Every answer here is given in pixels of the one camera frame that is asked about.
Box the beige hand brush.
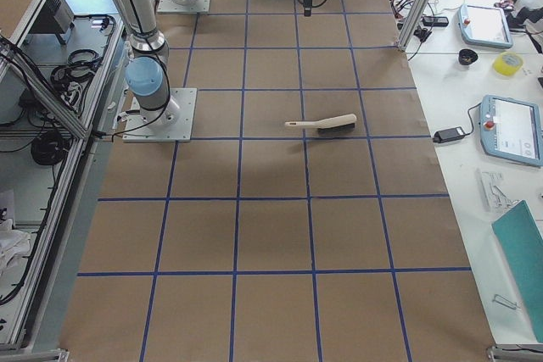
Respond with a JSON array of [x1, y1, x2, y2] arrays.
[[284, 114, 357, 134]]

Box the upper teach pendant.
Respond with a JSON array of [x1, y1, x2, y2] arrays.
[[457, 3, 513, 49]]

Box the teach pendant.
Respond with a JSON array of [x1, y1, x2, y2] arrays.
[[457, 3, 513, 49], [479, 95, 542, 167]]

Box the black power adapter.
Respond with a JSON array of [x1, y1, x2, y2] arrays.
[[433, 126, 467, 144]]

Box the yellow tape roll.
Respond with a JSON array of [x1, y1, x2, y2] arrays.
[[492, 52, 523, 76]]

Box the grey control box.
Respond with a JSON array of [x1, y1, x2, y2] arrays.
[[29, 0, 75, 45]]

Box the lower teach pendant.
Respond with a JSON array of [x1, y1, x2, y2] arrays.
[[479, 95, 542, 167]]

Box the clear plastic bag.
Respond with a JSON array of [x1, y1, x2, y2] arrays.
[[476, 169, 519, 212]]

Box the teal folder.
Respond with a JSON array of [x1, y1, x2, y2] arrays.
[[492, 201, 542, 343]]

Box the metal hex key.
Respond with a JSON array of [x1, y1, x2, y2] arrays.
[[492, 294, 521, 310]]

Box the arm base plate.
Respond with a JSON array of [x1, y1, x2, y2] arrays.
[[157, 0, 211, 14], [121, 88, 197, 142]]

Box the coiled black cable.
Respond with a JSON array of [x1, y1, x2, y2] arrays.
[[30, 129, 71, 167]]

